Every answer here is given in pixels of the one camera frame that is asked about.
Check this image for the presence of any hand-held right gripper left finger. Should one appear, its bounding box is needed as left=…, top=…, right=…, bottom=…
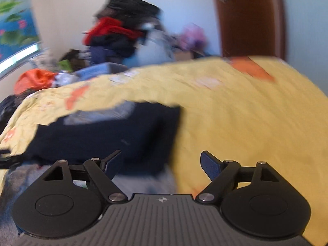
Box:
left=42, top=150, right=129, bottom=204

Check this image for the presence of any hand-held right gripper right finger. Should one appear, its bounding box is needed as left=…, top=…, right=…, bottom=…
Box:
left=195, top=150, right=283, bottom=204

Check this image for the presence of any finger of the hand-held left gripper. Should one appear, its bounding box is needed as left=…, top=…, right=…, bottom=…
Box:
left=0, top=149, right=25, bottom=170

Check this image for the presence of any navy garment with grey lining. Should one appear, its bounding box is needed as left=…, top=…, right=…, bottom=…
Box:
left=24, top=101, right=183, bottom=177

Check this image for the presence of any black clothes pile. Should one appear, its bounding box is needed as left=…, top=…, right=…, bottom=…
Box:
left=93, top=0, right=163, bottom=30

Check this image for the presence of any grey cloth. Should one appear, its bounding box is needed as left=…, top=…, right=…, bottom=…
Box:
left=0, top=164, right=178, bottom=246

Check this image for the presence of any dark cloth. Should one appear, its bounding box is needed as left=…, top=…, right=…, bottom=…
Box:
left=0, top=92, right=32, bottom=134

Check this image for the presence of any yellow floral blanket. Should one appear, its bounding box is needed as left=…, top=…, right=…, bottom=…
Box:
left=0, top=55, right=328, bottom=246

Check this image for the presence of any orange cloth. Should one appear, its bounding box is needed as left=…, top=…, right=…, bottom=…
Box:
left=14, top=69, right=58, bottom=94

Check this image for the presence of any blue cloth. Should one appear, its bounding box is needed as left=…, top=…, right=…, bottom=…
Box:
left=74, top=62, right=129, bottom=79

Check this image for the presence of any white patterned cloth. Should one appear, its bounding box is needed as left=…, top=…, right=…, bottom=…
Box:
left=52, top=72, right=77, bottom=87

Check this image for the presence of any dark brown bag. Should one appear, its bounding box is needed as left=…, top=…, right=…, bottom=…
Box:
left=61, top=49, right=90, bottom=72

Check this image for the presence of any green item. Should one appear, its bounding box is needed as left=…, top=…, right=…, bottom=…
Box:
left=58, top=59, right=72, bottom=71

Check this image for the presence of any cardboard box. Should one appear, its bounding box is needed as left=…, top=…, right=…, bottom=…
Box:
left=174, top=50, right=195, bottom=61

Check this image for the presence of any dark navy garment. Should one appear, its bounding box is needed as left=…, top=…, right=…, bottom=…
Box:
left=88, top=36, right=139, bottom=63

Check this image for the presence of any red garment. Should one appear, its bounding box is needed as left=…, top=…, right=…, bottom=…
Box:
left=83, top=17, right=142, bottom=45

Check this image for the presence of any lotus print window blind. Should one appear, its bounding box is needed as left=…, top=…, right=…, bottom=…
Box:
left=0, top=0, right=43, bottom=79

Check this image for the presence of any brown wooden door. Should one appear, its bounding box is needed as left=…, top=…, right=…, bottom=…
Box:
left=210, top=0, right=287, bottom=60

